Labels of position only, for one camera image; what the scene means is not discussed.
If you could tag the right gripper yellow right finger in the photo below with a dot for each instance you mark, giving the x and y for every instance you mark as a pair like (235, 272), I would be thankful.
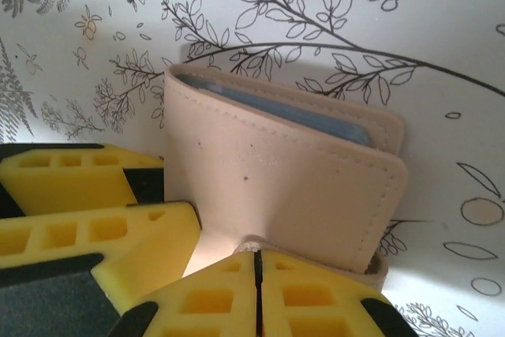
(315, 305)

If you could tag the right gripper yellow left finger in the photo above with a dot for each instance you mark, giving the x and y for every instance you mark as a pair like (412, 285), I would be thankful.
(205, 305)

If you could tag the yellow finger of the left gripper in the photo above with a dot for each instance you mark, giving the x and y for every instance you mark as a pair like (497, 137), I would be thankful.
(79, 183)
(150, 242)

